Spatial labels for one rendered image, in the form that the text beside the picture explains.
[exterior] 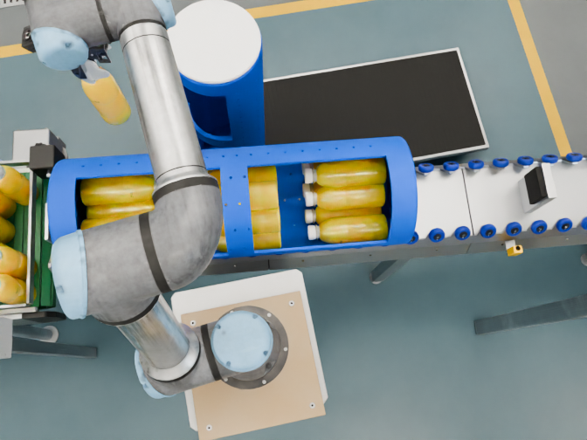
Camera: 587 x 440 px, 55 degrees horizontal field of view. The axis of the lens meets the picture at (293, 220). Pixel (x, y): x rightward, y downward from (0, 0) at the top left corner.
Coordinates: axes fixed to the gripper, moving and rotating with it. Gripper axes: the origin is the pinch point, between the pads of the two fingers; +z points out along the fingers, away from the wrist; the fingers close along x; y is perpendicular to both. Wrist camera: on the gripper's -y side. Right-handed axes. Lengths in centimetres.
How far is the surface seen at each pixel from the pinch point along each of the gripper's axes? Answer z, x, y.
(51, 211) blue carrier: 18.9, -25.6, -13.0
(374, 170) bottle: 27, -14, 64
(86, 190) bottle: 26.8, -18.2, -8.1
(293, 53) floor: 143, 88, 51
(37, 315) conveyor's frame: 52, -46, -28
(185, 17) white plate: 39, 38, 14
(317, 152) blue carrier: 21, -11, 49
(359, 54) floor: 144, 87, 84
